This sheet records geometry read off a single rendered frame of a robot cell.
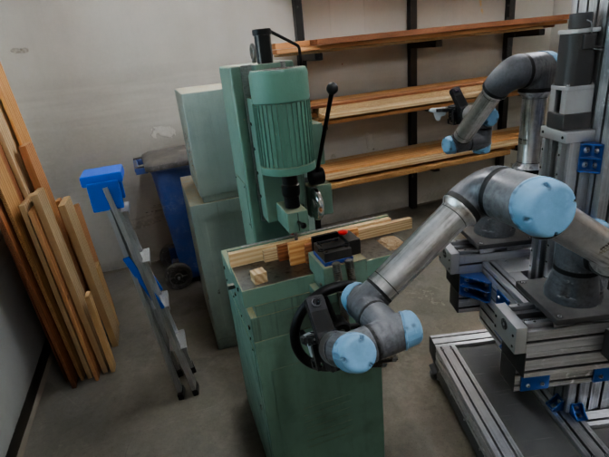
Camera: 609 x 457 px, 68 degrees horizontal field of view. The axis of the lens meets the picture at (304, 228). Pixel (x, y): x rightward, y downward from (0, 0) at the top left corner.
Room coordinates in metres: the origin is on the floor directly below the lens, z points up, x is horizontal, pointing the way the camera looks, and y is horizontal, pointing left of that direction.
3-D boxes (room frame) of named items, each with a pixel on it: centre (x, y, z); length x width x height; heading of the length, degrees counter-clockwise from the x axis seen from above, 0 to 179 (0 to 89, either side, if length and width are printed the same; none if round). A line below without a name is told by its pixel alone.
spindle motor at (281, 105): (1.41, 0.03, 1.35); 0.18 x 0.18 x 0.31
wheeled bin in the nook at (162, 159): (3.20, 0.83, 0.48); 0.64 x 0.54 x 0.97; 109
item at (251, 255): (1.45, -0.03, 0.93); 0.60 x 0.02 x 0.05; 107
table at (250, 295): (1.33, -0.06, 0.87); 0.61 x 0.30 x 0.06; 107
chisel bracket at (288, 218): (1.43, 0.04, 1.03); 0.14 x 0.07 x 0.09; 17
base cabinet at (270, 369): (1.52, 0.07, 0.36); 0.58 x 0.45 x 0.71; 17
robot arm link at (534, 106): (1.65, -0.87, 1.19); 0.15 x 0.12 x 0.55; 106
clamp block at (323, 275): (1.25, -0.09, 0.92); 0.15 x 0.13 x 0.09; 107
